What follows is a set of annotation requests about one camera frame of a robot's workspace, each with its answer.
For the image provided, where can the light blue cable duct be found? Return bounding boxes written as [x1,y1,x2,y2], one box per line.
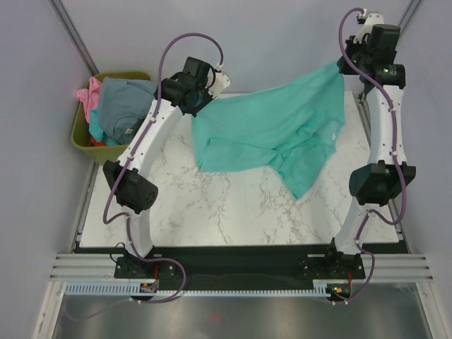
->
[65,282,331,297]

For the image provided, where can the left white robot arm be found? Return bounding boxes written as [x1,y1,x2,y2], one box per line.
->
[102,57,230,278]

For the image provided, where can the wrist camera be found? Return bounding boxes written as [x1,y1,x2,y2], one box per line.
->
[209,69,231,97]
[353,11,384,44]

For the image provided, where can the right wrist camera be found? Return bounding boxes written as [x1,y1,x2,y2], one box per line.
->
[353,11,384,44]

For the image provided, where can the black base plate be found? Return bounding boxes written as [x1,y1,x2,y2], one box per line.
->
[114,244,365,292]

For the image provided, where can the aluminium frame rail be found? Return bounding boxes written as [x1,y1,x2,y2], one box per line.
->
[49,254,434,283]

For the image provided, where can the orange red garment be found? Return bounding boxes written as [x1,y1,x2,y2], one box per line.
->
[90,137,106,147]

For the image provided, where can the pink t shirt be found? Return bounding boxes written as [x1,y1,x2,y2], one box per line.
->
[76,77,102,123]

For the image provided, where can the olive green laundry bin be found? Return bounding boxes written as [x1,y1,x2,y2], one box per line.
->
[71,71,153,165]

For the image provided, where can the teal t shirt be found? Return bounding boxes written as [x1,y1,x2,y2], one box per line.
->
[191,63,345,199]

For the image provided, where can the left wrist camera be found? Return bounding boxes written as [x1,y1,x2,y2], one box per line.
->
[209,69,231,97]

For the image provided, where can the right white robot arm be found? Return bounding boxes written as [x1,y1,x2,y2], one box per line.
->
[323,13,416,278]

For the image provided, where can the grey blue t shirt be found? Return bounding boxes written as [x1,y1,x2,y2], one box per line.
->
[97,77,156,145]

